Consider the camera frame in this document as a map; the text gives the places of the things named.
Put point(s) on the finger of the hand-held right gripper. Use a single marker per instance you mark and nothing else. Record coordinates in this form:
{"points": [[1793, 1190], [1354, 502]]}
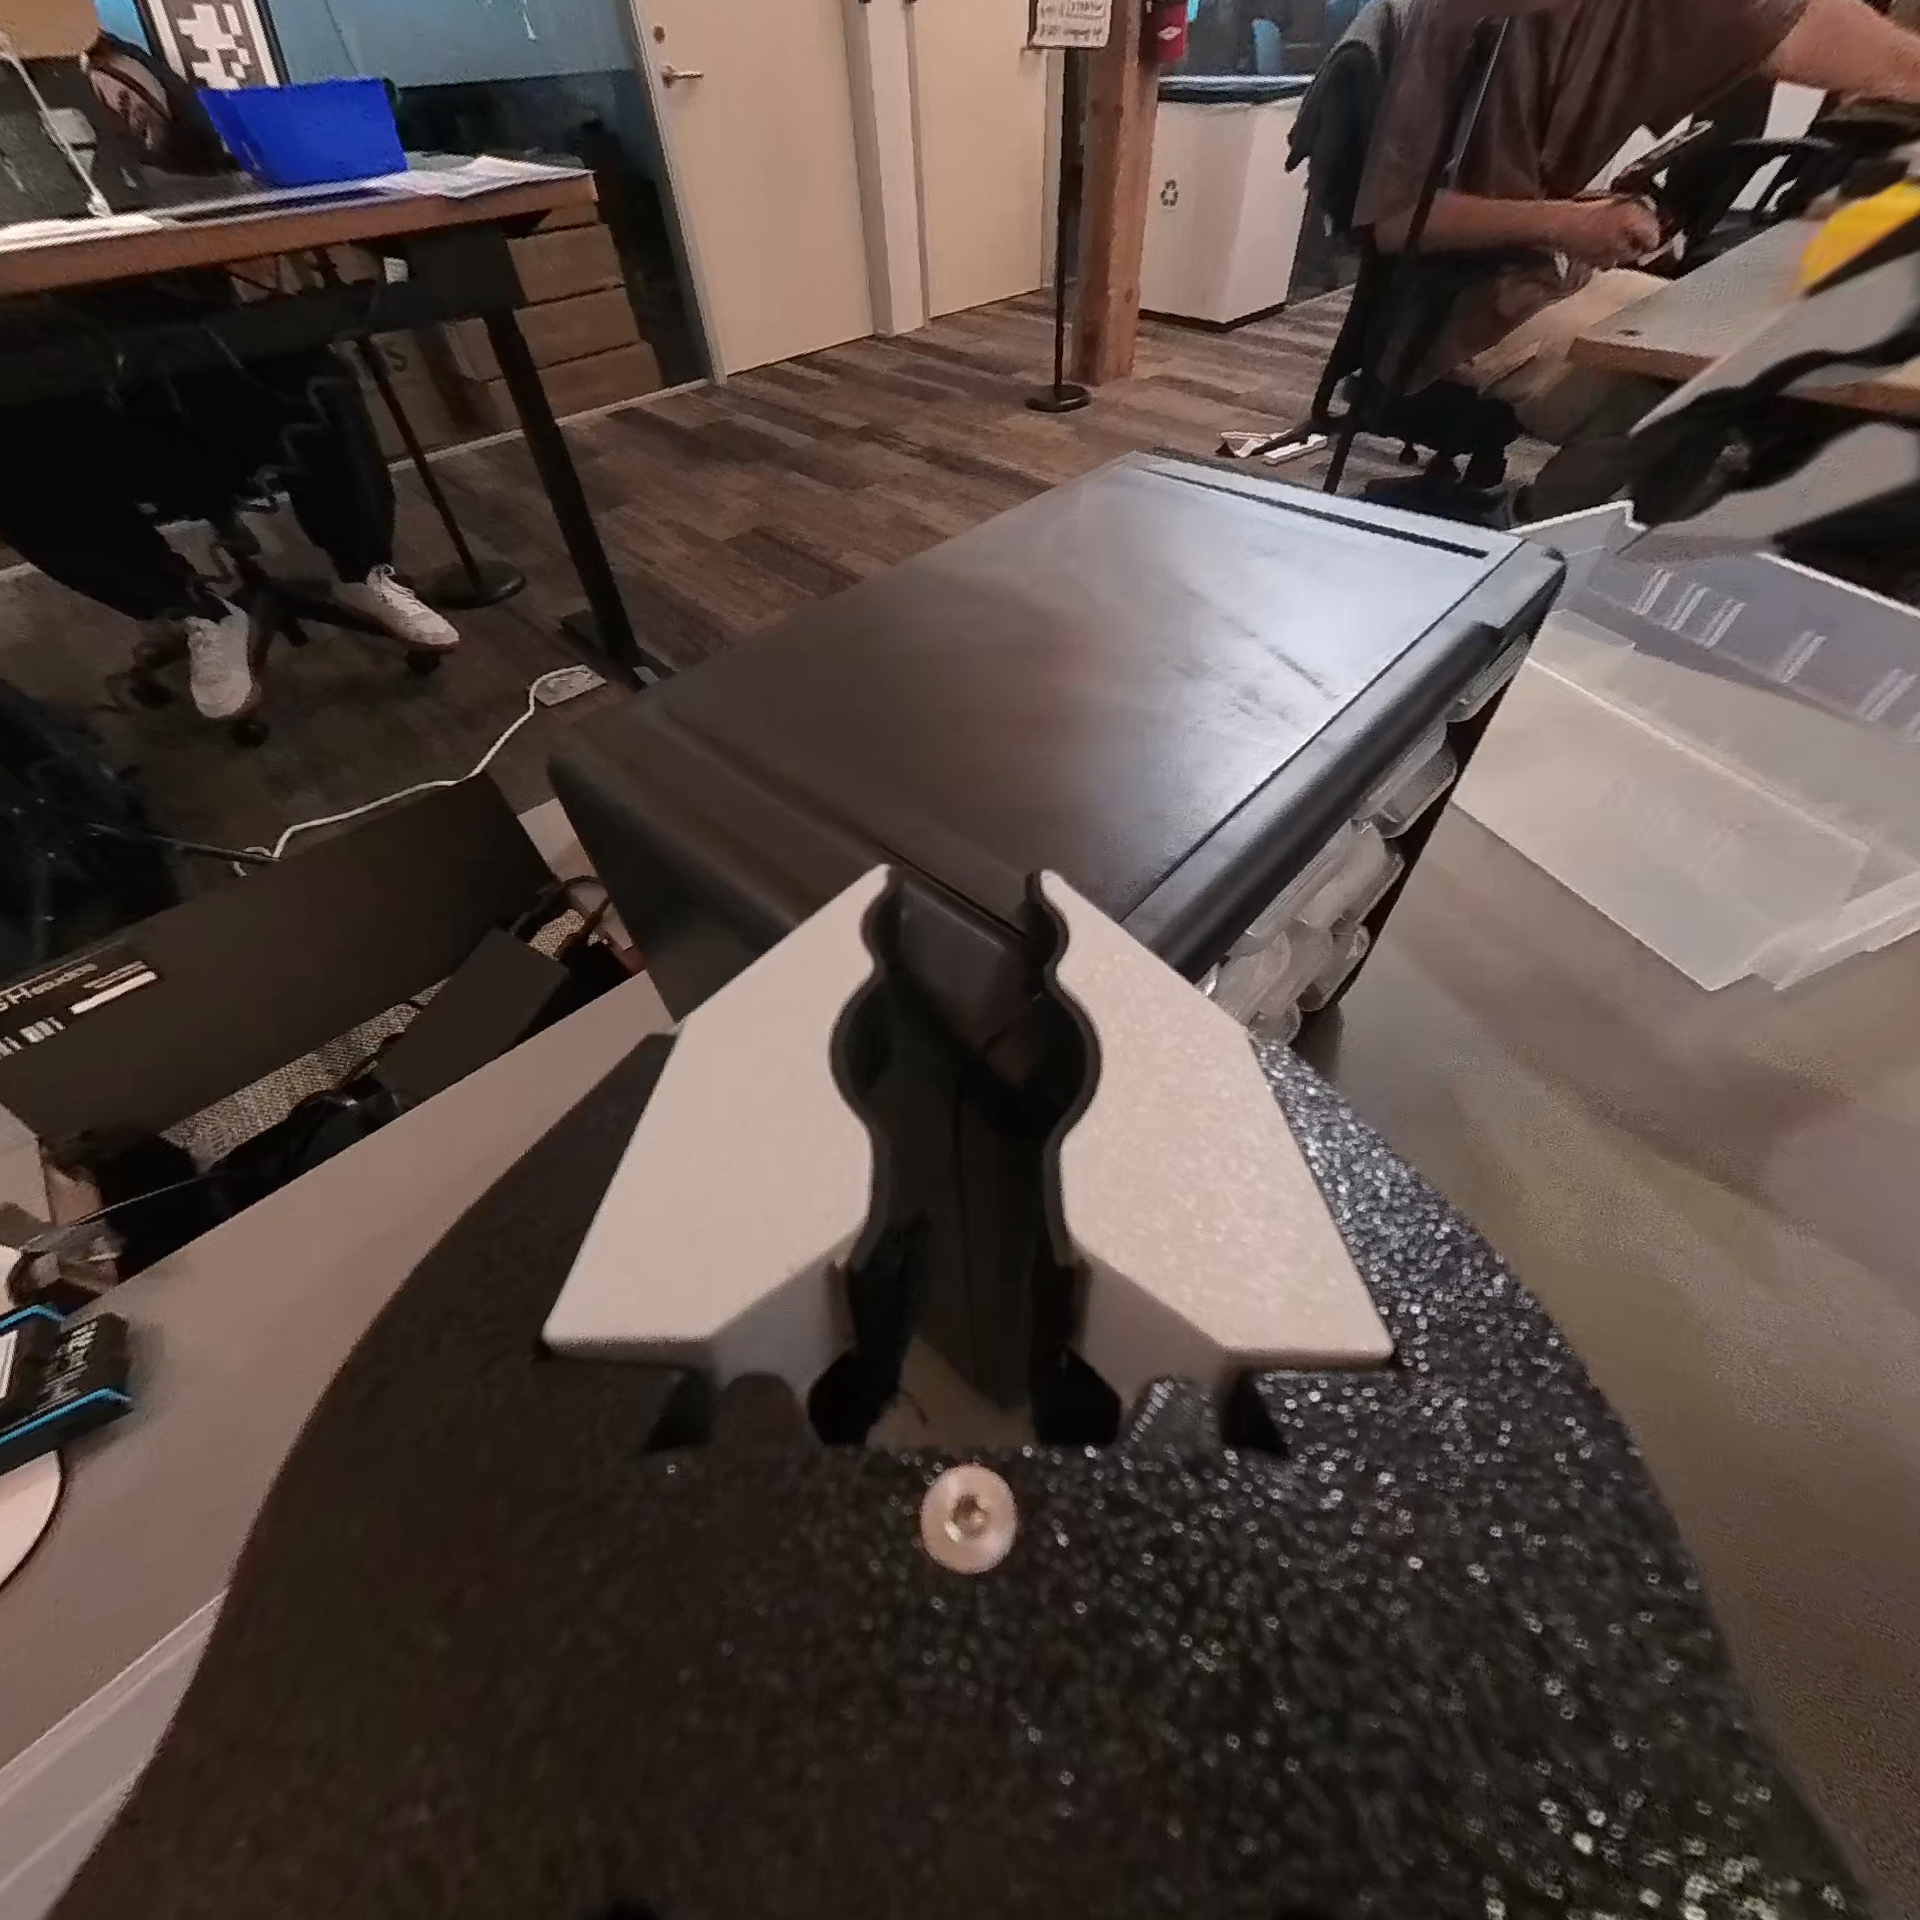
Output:
{"points": [[1770, 382], [1799, 494]]}

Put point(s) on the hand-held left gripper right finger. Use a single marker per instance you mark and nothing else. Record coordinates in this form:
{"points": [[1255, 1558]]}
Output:
{"points": [[1215, 1201]]}

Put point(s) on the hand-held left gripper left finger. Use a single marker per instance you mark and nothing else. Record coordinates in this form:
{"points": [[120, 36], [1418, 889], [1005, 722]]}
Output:
{"points": [[704, 1201]]}

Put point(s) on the large clear plastic bin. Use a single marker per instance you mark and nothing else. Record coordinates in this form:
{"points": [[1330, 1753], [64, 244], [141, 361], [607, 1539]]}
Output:
{"points": [[1681, 810]]}

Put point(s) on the set of clear cabinet drawers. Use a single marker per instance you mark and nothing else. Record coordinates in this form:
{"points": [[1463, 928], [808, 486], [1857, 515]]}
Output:
{"points": [[1349, 886]]}

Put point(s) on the black drawer cabinet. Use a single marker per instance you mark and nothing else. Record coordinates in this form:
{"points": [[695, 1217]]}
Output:
{"points": [[1140, 674]]}

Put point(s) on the black chair with jacket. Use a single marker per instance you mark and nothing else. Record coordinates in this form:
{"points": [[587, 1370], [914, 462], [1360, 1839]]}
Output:
{"points": [[1440, 434]]}

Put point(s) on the black cardboard box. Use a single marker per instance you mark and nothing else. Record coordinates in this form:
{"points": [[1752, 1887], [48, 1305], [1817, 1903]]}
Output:
{"points": [[269, 961]]}

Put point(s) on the white recycling bin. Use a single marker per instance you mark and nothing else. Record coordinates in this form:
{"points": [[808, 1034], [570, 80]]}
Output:
{"points": [[1215, 211]]}

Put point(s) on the black and blue device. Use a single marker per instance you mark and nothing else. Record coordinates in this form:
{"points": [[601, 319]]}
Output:
{"points": [[66, 1382]]}

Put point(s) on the wooden pillar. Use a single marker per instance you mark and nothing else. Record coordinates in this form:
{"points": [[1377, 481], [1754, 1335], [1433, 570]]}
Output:
{"points": [[1123, 194]]}

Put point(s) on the pole sign stand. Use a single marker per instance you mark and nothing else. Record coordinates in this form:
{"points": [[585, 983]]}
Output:
{"points": [[1067, 224]]}

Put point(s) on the white round disc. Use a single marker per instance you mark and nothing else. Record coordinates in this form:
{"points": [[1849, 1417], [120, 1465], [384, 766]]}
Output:
{"points": [[24, 1516]]}

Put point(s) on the stacked cardboard boxes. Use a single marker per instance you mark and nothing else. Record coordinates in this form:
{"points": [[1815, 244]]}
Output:
{"points": [[585, 329]]}

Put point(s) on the white double door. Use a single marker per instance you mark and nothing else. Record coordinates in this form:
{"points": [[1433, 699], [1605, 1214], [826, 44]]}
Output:
{"points": [[780, 182]]}

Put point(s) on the white paper sheets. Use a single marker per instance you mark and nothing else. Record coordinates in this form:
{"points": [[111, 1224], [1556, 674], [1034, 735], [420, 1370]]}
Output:
{"points": [[481, 176]]}

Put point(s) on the wooden desk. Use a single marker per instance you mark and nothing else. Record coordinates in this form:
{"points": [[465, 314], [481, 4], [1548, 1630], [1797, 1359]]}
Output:
{"points": [[225, 247]]}

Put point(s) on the blue bin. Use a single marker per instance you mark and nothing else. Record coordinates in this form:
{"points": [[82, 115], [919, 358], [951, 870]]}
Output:
{"points": [[306, 136]]}

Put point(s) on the black white tag sign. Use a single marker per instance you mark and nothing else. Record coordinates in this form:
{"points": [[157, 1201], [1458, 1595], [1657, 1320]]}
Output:
{"points": [[211, 36]]}

